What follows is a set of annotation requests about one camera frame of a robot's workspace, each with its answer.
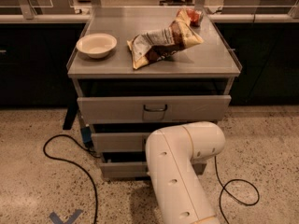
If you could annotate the grey drawer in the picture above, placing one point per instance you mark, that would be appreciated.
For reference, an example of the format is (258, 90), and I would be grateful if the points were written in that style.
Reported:
(138, 109)
(135, 169)
(119, 142)

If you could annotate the white ceramic bowl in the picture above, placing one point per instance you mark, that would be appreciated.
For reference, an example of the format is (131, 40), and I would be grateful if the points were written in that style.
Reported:
(96, 45)

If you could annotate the grey bottom drawer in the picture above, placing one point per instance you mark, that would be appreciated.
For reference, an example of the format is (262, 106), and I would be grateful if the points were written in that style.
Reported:
(135, 169)

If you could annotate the grey middle drawer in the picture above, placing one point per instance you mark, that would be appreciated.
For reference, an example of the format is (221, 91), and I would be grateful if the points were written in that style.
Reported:
(119, 142)

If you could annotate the grey metal drawer cabinet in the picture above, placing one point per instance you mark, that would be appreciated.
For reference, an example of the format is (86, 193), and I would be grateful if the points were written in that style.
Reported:
(206, 69)

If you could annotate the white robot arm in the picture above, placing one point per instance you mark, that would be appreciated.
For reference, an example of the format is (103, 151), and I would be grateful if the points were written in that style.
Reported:
(170, 152)

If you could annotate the blue power adapter box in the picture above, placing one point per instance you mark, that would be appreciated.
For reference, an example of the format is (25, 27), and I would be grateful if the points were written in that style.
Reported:
(86, 136)

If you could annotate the grey top drawer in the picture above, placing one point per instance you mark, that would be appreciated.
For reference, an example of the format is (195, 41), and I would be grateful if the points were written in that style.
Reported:
(138, 109)

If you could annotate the red snack bag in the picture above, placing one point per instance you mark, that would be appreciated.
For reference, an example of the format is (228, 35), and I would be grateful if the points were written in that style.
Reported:
(195, 16)

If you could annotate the crumpled brown chip bag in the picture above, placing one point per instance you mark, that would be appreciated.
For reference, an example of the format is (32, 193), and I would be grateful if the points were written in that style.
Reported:
(156, 45)

